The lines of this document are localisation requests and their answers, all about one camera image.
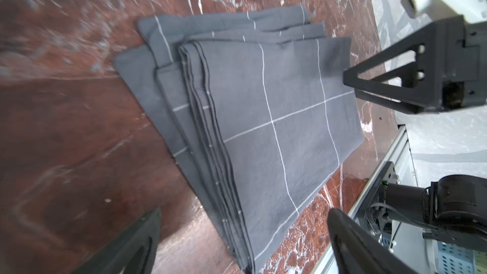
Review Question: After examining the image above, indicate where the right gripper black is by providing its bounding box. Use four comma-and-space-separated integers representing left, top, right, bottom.
343, 16, 486, 114

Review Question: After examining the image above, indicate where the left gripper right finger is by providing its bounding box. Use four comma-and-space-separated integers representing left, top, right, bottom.
327, 208, 414, 274

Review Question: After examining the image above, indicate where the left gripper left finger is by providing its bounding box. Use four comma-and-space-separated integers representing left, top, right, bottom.
73, 208, 161, 273

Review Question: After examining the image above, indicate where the dark grey checked pillowcase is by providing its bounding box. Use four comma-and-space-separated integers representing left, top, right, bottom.
114, 5, 363, 273

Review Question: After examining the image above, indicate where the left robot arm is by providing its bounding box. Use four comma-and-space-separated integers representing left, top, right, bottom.
77, 175, 486, 273

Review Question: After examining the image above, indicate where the aluminium front rail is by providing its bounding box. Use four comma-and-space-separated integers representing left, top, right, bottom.
309, 125, 419, 274

